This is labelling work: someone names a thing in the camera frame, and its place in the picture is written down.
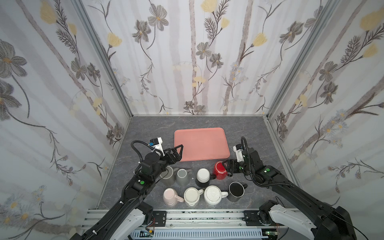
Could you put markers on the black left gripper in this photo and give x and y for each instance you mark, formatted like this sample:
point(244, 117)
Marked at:
point(176, 157)

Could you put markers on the light grey mug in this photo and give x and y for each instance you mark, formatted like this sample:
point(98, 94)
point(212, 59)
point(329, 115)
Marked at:
point(183, 177)

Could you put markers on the pink mug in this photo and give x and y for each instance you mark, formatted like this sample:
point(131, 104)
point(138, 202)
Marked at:
point(171, 198)

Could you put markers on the pink plastic tray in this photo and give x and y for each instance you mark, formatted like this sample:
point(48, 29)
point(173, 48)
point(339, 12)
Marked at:
point(202, 144)

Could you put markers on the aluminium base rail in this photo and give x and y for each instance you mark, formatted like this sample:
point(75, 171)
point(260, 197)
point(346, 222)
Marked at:
point(215, 224)

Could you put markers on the black mug white rim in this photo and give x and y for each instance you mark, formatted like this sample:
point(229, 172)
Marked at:
point(236, 191)

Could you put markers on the red mug black handle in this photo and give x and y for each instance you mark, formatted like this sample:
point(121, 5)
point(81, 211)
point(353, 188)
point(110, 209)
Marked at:
point(220, 171)

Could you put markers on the cream mug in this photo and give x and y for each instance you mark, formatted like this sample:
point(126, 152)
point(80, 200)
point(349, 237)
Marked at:
point(192, 196)

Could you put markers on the white ribbed mug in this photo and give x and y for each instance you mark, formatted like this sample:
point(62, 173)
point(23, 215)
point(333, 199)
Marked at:
point(213, 195)

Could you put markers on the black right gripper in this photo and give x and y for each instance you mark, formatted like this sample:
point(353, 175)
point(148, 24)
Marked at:
point(235, 164)

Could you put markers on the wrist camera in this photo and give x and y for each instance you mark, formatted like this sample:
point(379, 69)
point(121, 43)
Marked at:
point(156, 143)
point(238, 149)

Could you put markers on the dark grey mug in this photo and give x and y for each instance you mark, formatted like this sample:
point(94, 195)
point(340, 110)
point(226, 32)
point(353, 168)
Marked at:
point(168, 177)

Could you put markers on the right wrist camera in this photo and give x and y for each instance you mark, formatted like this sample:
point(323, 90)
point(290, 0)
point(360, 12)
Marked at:
point(238, 149)

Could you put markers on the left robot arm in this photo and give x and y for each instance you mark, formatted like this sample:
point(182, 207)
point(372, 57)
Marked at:
point(130, 211)

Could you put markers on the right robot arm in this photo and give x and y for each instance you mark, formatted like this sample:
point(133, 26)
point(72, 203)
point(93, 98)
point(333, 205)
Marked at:
point(316, 220)

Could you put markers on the black mug white base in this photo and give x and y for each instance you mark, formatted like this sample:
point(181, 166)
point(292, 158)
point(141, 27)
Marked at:
point(203, 178)

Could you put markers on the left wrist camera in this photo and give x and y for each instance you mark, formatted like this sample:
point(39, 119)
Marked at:
point(156, 143)

